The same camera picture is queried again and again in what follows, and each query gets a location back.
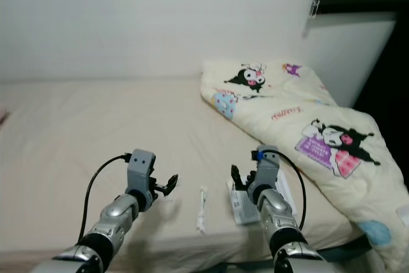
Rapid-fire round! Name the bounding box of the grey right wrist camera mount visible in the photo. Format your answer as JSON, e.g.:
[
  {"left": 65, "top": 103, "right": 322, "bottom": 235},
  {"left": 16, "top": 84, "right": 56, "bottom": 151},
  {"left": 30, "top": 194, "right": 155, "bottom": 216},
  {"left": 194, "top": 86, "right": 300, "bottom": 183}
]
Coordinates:
[{"left": 256, "top": 146, "right": 282, "bottom": 188}]

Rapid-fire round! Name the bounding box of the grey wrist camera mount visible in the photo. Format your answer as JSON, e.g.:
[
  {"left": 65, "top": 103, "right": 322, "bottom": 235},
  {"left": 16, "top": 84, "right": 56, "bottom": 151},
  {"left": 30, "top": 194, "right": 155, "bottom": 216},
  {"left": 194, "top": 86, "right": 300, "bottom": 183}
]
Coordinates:
[
  {"left": 127, "top": 149, "right": 158, "bottom": 194},
  {"left": 256, "top": 146, "right": 282, "bottom": 188}
]

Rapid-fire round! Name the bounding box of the cream sheeted mattress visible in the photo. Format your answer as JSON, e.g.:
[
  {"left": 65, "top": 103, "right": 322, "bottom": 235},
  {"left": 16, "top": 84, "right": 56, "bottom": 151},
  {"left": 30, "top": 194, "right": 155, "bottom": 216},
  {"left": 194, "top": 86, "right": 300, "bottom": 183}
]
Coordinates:
[{"left": 0, "top": 79, "right": 384, "bottom": 267}]

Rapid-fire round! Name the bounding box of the white blind cord clip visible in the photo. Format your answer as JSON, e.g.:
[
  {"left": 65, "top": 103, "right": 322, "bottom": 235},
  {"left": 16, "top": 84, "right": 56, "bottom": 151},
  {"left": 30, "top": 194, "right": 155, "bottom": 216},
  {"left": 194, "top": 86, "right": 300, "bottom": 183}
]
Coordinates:
[{"left": 309, "top": 0, "right": 321, "bottom": 19}]

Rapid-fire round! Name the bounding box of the cream cartoon print blanket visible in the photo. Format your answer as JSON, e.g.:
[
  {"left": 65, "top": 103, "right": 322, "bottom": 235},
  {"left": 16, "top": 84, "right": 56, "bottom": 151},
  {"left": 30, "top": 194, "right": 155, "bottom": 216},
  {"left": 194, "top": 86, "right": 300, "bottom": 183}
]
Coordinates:
[{"left": 201, "top": 60, "right": 409, "bottom": 273}]

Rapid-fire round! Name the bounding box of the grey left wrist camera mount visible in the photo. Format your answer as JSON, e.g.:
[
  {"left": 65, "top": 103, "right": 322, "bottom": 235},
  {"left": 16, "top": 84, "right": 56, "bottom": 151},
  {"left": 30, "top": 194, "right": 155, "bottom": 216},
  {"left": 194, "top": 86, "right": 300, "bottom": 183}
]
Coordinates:
[{"left": 127, "top": 149, "right": 158, "bottom": 194}]

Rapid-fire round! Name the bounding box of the white paperback book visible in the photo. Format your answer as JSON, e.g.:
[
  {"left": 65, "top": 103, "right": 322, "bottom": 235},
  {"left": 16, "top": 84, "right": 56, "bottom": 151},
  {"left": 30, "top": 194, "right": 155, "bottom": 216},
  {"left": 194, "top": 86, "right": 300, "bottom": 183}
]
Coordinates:
[{"left": 227, "top": 177, "right": 295, "bottom": 226}]

